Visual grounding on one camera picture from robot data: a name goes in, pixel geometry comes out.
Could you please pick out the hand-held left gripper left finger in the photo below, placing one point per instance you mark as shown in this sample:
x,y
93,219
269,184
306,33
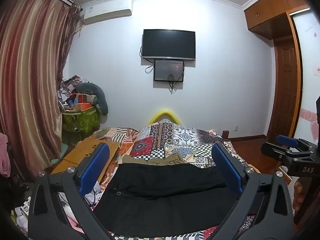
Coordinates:
x,y
95,170

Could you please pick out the paper label sticker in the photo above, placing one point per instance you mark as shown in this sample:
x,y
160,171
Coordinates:
x,y
317,70

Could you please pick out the pink cloth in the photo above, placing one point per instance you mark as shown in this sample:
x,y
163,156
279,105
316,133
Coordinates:
x,y
5,155

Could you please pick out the grey curved pillow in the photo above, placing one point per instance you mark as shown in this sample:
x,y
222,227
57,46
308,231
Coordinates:
x,y
100,97

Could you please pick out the patchwork print bedsheet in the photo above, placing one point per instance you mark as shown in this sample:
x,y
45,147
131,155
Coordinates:
x,y
175,135

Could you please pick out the overhead wooden cabinet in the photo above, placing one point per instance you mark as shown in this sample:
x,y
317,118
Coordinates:
x,y
265,12

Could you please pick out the pale green plastic basin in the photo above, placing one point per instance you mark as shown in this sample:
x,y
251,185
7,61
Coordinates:
x,y
60,155

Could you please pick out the brown wooden door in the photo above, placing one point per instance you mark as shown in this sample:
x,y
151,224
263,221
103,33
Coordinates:
x,y
285,85

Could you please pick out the small black wall monitor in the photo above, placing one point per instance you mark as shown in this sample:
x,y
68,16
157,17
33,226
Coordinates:
x,y
168,71

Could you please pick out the white pink-print wardrobe door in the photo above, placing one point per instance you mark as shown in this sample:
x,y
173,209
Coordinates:
x,y
307,80

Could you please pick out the scattered white papers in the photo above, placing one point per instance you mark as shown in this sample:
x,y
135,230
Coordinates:
x,y
22,212

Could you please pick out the striped red beige curtain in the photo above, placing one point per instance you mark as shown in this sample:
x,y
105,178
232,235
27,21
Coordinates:
x,y
30,67

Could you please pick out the khaki pants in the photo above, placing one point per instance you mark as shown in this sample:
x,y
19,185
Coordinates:
x,y
140,160

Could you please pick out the orange striped quilt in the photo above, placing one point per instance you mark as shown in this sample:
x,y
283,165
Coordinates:
x,y
120,135

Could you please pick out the black wall television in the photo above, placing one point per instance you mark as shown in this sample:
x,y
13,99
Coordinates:
x,y
168,43

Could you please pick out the white wall socket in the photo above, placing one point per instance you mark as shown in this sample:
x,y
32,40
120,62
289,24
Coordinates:
x,y
235,128

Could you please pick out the dark wooden bedpost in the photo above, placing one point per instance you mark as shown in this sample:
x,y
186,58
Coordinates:
x,y
225,134

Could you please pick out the white wall air conditioner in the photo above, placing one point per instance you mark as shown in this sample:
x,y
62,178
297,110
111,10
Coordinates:
x,y
107,10

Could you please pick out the yellow foam bed-end pad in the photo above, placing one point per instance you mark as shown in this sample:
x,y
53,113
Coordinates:
x,y
165,112

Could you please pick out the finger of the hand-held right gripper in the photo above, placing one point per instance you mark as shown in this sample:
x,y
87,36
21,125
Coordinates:
x,y
287,140
270,150

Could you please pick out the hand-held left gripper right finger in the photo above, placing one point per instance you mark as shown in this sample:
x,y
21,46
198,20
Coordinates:
x,y
227,170

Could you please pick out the black pants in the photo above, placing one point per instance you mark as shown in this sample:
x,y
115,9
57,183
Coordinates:
x,y
162,200

